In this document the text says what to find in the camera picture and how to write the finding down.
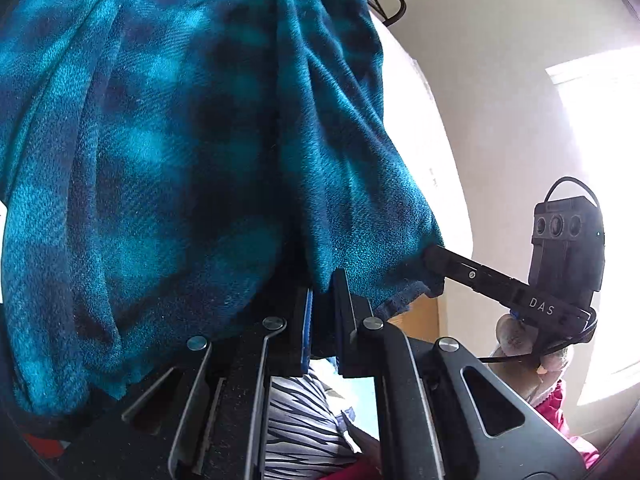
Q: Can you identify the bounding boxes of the teal plaid fleece jacket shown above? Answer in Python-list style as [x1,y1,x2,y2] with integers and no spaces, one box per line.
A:
[0,0,446,433]

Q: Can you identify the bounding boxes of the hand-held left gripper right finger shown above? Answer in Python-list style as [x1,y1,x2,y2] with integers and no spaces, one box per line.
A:
[332,269,588,480]

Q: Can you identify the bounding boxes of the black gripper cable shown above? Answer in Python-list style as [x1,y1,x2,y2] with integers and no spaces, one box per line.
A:
[477,176,601,363]

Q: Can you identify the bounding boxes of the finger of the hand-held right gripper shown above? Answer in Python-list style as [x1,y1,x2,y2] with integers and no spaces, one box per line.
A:
[424,244,529,307]

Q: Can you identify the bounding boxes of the person's right forearm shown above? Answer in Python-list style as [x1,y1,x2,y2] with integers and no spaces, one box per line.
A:
[530,380,601,468]

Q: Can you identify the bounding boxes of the person's right hand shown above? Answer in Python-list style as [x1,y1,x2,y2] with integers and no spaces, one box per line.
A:
[492,312,573,404]

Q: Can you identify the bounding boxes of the black white striped cloth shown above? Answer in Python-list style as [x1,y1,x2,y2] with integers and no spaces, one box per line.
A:
[262,365,361,480]

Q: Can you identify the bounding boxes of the window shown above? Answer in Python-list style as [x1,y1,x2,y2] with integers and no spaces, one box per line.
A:
[545,50,640,408]

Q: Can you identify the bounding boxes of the pink checked blanket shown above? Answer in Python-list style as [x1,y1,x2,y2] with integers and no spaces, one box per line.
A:
[367,10,475,311]

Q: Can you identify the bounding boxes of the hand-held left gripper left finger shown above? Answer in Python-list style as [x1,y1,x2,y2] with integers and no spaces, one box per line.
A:
[55,287,316,480]

